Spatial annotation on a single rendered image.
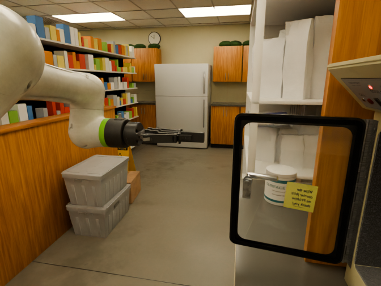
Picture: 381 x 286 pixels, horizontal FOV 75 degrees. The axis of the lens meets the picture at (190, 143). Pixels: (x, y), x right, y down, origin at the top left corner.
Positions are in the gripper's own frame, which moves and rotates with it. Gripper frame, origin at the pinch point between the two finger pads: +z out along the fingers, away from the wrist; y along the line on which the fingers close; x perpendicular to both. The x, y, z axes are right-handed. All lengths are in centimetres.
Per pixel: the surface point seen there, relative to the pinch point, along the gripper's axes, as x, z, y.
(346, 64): -19.6, 32.3, -17.4
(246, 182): 10.5, 16.3, -6.2
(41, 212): 97, -150, 94
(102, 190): 84, -104, 119
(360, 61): -19.8, 32.3, -23.3
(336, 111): -8.9, 37.7, -1.4
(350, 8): -32.9, 37.2, -1.2
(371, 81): -16.5, 35.0, -21.8
